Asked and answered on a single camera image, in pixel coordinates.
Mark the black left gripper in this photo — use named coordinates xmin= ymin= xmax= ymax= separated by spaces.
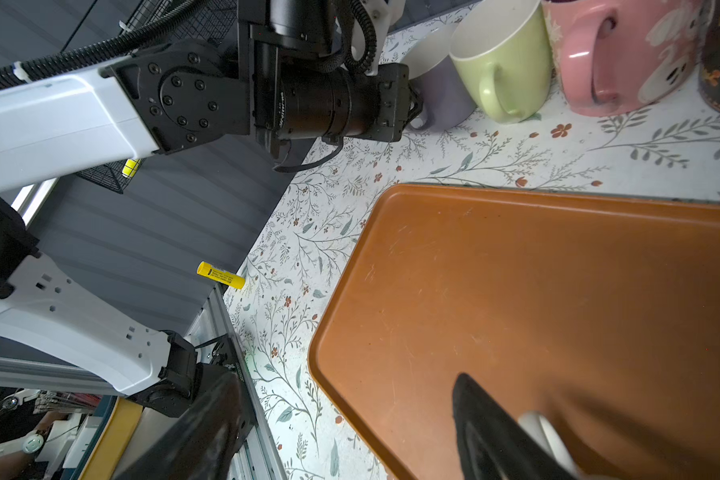
xmin=237 ymin=1 xmax=411 ymax=158

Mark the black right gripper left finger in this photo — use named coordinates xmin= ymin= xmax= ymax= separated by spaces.
xmin=116 ymin=373 xmax=242 ymax=480

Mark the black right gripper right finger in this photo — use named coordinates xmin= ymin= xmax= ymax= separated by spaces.
xmin=452 ymin=373 xmax=573 ymax=479

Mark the white mug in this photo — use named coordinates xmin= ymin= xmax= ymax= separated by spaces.
xmin=518 ymin=412 xmax=580 ymax=479

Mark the purple mug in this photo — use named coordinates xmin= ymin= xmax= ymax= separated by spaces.
xmin=402 ymin=24 xmax=476 ymax=132

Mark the light green mug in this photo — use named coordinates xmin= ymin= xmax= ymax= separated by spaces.
xmin=450 ymin=0 xmax=553 ymax=124

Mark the pink mug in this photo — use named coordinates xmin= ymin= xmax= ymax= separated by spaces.
xmin=541 ymin=0 xmax=704 ymax=117

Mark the small yellow object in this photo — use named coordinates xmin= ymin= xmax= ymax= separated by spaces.
xmin=196 ymin=262 xmax=246 ymax=290

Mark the orange wooden tray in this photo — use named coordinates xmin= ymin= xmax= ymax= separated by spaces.
xmin=308 ymin=185 xmax=720 ymax=479

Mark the yellow marker in basket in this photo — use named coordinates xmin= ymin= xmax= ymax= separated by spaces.
xmin=121 ymin=159 xmax=141 ymax=179

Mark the person in black shirt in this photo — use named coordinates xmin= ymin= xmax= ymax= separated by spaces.
xmin=0 ymin=407 xmax=68 ymax=479

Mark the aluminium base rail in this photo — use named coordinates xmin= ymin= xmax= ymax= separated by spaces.
xmin=185 ymin=285 xmax=287 ymax=479

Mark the black corrugated cable hose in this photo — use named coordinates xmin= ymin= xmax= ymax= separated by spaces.
xmin=0 ymin=0 xmax=378 ymax=97

